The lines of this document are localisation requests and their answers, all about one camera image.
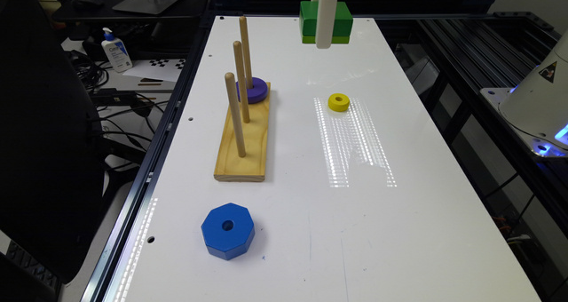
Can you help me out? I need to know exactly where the green square block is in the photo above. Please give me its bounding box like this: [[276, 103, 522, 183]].
[[299, 1, 353, 44]]

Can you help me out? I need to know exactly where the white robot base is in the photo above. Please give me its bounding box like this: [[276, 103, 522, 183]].
[[481, 35, 567, 158]]

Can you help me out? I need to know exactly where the blue octagonal block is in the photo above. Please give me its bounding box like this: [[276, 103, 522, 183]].
[[201, 203, 255, 260]]

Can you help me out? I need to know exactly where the back wooden peg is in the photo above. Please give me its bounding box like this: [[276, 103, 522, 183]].
[[239, 16, 253, 89]]

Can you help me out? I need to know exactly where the wooden peg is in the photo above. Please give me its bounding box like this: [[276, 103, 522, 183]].
[[225, 72, 246, 157], [239, 16, 253, 89], [233, 41, 250, 123]]

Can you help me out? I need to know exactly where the middle wooden peg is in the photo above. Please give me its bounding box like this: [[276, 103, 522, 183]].
[[233, 41, 250, 123]]

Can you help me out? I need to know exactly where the front wooden peg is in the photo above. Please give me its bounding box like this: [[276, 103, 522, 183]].
[[225, 72, 246, 157]]

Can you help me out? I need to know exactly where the checkerboard calibration sheet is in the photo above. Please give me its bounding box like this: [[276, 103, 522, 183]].
[[123, 59, 185, 82]]

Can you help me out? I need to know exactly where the wooden peg base board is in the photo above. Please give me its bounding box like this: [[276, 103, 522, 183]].
[[214, 96, 270, 182]]

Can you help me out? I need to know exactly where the white lotion pump bottle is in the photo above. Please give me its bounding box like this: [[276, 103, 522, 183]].
[[101, 28, 133, 73]]

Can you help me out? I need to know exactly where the black office chair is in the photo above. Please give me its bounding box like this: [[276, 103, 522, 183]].
[[0, 0, 147, 285]]

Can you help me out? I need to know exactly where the yellow ring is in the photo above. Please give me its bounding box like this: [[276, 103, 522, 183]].
[[327, 92, 351, 113]]

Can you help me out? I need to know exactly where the purple ring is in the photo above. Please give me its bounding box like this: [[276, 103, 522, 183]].
[[235, 76, 270, 105]]

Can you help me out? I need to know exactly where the black cable bundle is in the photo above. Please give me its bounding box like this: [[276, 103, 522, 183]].
[[66, 51, 110, 92]]

